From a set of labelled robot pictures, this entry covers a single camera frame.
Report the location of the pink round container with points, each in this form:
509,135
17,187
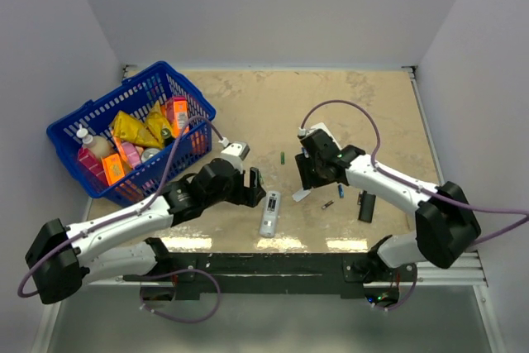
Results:
130,155

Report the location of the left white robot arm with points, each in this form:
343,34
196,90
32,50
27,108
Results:
58,255

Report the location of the blue battery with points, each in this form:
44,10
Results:
341,191

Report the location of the blue plastic shopping basket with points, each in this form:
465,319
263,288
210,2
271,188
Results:
136,96

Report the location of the black remote control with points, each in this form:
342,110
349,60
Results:
366,202

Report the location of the soap pump bottle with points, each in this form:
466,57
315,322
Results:
99,146

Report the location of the orange juice carton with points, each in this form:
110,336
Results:
177,114

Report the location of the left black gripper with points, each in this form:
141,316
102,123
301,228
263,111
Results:
251,195

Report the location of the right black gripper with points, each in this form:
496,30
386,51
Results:
308,181

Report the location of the white battery cover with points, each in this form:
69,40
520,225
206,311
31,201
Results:
300,195

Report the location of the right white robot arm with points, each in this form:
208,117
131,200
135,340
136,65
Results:
444,226

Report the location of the small orange box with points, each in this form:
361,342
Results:
113,169

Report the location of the white remote control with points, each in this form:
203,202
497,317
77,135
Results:
270,215

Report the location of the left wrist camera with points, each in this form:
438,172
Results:
235,152

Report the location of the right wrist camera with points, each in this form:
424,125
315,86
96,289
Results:
305,132

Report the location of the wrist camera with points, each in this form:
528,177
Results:
305,132
235,152

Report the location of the yellow snack bag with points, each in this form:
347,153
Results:
130,129
157,123

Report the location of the silver can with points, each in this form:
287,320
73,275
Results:
149,153

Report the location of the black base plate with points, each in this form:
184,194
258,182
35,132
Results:
345,275

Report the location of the white remote with display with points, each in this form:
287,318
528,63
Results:
322,126

